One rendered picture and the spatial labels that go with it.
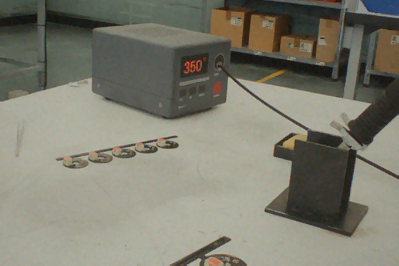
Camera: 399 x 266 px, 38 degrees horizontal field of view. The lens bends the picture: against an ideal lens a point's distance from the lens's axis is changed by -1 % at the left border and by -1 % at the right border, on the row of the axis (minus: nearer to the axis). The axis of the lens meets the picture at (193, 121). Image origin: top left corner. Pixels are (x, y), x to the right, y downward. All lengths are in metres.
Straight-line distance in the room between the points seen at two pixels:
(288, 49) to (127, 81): 4.02
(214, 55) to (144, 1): 5.06
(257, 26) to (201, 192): 4.26
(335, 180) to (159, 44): 0.31
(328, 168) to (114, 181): 0.20
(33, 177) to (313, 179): 0.25
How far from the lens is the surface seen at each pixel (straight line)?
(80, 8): 6.30
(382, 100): 0.47
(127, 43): 0.75
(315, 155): 0.49
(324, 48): 4.59
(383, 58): 4.46
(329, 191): 0.49
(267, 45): 4.74
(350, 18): 2.24
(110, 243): 0.44
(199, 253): 0.31
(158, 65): 0.71
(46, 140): 0.65
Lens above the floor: 0.97
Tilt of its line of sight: 17 degrees down
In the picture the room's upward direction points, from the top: 4 degrees clockwise
